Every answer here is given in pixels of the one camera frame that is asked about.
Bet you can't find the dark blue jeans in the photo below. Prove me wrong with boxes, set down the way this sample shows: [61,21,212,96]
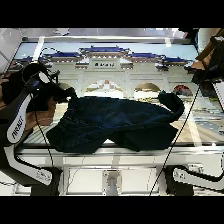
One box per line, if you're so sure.
[45,90,185,155]

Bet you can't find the silver frame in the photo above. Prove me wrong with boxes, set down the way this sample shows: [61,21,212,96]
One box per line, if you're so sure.
[0,145,224,197]

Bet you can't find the black cable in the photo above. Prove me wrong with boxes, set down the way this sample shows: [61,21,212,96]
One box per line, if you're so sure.
[148,83,202,197]
[30,96,55,168]

